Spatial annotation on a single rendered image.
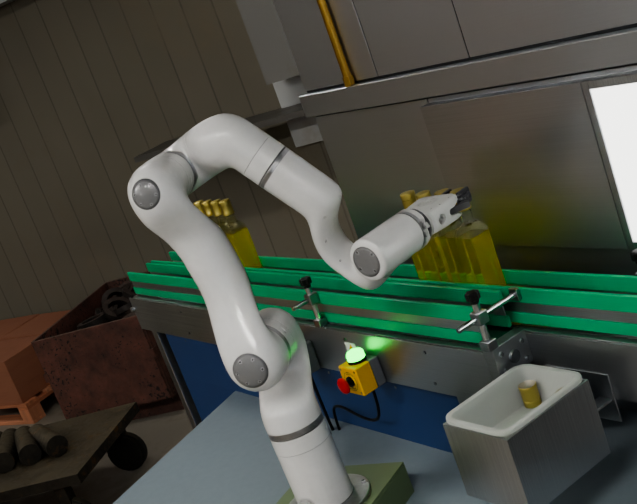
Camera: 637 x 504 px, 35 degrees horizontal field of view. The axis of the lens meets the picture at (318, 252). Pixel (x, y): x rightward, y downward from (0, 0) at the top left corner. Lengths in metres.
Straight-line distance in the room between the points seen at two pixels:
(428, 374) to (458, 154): 0.49
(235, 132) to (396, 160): 0.69
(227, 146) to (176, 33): 3.82
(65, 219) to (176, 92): 1.37
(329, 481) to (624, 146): 0.87
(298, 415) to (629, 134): 0.83
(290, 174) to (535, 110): 0.51
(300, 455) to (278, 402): 0.11
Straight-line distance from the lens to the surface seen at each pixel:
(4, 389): 6.33
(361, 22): 2.40
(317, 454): 2.06
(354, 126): 2.56
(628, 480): 2.07
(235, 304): 1.95
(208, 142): 1.89
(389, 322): 2.26
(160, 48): 5.77
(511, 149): 2.13
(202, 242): 1.94
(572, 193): 2.07
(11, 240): 7.15
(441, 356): 2.13
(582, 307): 1.94
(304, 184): 1.87
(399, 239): 1.88
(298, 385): 2.06
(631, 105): 1.90
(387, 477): 2.17
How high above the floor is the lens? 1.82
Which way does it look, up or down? 14 degrees down
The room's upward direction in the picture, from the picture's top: 20 degrees counter-clockwise
